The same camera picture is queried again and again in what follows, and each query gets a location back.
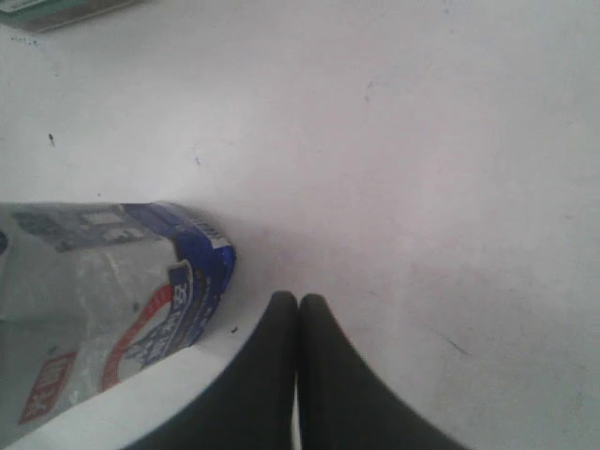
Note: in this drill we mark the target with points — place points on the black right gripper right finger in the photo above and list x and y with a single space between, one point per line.
343 404

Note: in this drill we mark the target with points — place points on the clear jar yellow lid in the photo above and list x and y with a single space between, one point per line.
42 15

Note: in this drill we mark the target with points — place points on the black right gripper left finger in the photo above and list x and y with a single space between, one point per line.
250 403

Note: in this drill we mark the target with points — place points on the white blue salt packet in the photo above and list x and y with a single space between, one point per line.
92 294

